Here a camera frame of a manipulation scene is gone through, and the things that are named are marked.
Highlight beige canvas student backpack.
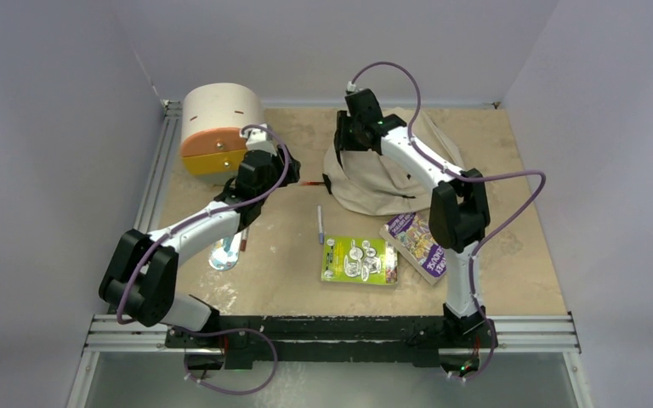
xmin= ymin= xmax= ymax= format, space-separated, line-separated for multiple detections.
xmin=323 ymin=113 xmax=463 ymax=217

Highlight purple treehouse book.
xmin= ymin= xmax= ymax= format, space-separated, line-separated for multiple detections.
xmin=379 ymin=212 xmax=447 ymax=286

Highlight green illustrated book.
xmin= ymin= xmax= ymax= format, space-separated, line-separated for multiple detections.
xmin=320 ymin=235 xmax=398 ymax=286

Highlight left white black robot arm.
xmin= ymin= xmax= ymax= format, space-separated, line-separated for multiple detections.
xmin=99 ymin=148 xmax=301 ymax=348

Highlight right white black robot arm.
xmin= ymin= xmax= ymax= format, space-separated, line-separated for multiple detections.
xmin=334 ymin=88 xmax=491 ymax=346

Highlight blister pack with blue scissors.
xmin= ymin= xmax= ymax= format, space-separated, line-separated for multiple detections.
xmin=208 ymin=233 xmax=241 ymax=271

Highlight dark red marker pen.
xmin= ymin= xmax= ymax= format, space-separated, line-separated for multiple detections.
xmin=240 ymin=228 xmax=249 ymax=252

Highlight purple grey marker pen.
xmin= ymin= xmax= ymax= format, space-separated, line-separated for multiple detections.
xmin=316 ymin=205 xmax=325 ymax=245

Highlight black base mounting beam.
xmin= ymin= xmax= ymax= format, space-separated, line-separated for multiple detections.
xmin=166 ymin=315 xmax=497 ymax=371

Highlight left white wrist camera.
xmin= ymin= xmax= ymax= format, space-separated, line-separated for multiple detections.
xmin=241 ymin=127 xmax=277 ymax=156

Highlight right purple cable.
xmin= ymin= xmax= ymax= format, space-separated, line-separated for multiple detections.
xmin=346 ymin=61 xmax=548 ymax=384

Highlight aluminium frame rails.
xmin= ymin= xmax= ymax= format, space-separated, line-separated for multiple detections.
xmin=67 ymin=99 xmax=595 ymax=408

